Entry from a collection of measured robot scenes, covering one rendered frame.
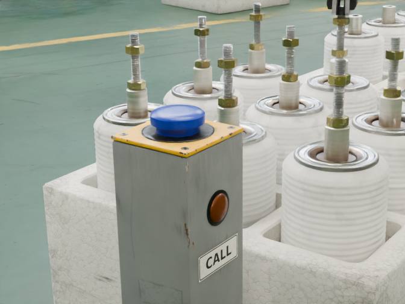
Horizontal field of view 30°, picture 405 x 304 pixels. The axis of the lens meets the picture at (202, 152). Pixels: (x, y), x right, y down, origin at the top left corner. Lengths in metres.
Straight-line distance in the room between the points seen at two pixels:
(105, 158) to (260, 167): 0.17
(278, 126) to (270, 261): 0.18
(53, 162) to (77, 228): 0.62
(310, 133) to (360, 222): 0.17
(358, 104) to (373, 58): 0.33
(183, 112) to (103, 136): 0.26
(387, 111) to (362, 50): 0.45
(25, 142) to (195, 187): 1.06
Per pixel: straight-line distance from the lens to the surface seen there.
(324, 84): 0.94
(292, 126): 0.80
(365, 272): 0.65
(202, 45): 0.89
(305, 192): 0.66
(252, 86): 0.96
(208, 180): 0.53
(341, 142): 0.68
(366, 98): 0.91
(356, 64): 1.22
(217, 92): 0.89
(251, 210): 0.73
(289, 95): 0.83
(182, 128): 0.53
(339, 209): 0.66
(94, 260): 0.82
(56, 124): 1.66
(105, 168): 0.81
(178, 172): 0.52
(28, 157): 1.48
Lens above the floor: 0.48
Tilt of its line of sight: 20 degrees down
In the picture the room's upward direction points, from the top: 1 degrees counter-clockwise
